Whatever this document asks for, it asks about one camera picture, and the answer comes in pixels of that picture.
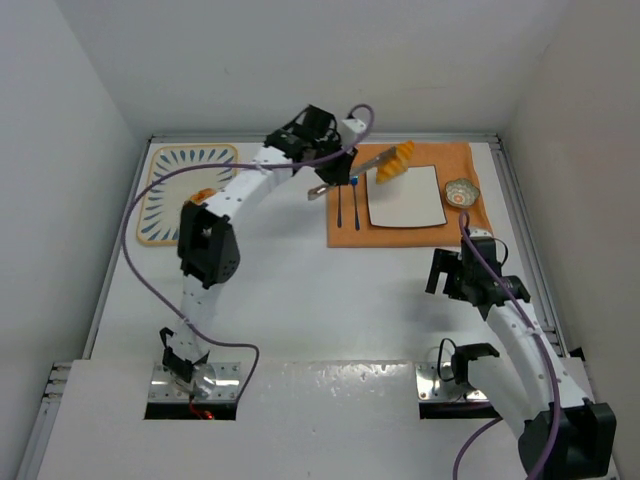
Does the orange croissant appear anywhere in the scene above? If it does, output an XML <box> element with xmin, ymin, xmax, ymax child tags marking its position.
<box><xmin>375</xmin><ymin>141</ymin><xmax>415</xmax><ymax>184</ymax></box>

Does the round golden bread roll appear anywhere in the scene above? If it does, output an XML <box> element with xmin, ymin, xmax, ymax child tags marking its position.
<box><xmin>188</xmin><ymin>188</ymin><xmax>216</xmax><ymax>205</ymax></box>

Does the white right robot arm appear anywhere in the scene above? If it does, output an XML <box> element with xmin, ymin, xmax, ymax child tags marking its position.
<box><xmin>426</xmin><ymin>235</ymin><xmax>617</xmax><ymax>479</ymax></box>

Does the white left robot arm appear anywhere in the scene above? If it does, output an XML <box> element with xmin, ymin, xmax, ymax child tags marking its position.
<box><xmin>160</xmin><ymin>106</ymin><xmax>367</xmax><ymax>385</ymax></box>

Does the blue fork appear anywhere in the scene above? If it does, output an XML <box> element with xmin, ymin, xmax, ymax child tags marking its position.
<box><xmin>350</xmin><ymin>177</ymin><xmax>361</xmax><ymax>231</ymax></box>

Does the blue spoon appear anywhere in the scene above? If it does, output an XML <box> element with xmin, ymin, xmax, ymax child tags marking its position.
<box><xmin>336</xmin><ymin>186</ymin><xmax>343</xmax><ymax>228</ymax></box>

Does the orange cloth placemat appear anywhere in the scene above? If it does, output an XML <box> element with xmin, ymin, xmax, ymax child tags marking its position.
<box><xmin>326</xmin><ymin>142</ymin><xmax>480</xmax><ymax>248</ymax></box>

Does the white square plate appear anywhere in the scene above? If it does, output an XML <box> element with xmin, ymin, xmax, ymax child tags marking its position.
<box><xmin>366</xmin><ymin>165</ymin><xmax>447</xmax><ymax>229</ymax></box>

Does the small flower-shaped bowl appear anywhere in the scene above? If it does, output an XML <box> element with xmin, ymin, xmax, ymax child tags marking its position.
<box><xmin>444</xmin><ymin>178</ymin><xmax>480</xmax><ymax>209</ymax></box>

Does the blue patterned yellow-rimmed tray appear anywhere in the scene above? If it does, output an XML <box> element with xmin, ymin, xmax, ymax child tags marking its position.
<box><xmin>136</xmin><ymin>143</ymin><xmax>239</xmax><ymax>247</ymax></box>

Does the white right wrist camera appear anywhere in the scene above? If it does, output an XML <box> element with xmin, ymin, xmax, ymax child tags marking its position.
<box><xmin>468</xmin><ymin>227</ymin><xmax>493</xmax><ymax>240</ymax></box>

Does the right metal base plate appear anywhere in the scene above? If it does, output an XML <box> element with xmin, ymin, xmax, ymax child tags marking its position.
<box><xmin>415</xmin><ymin>361</ymin><xmax>488</xmax><ymax>405</ymax></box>

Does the metal base plate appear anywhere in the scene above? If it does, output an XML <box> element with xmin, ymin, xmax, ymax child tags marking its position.
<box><xmin>147</xmin><ymin>362</ymin><xmax>240</xmax><ymax>404</ymax></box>
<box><xmin>415</xmin><ymin>361</ymin><xmax>488</xmax><ymax>405</ymax></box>

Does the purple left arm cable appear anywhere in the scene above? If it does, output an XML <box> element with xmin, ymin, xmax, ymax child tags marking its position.
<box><xmin>121</xmin><ymin>103</ymin><xmax>376</xmax><ymax>401</ymax></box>

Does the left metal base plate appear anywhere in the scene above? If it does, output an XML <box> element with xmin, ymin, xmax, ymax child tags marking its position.
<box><xmin>147</xmin><ymin>362</ymin><xmax>240</xmax><ymax>404</ymax></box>

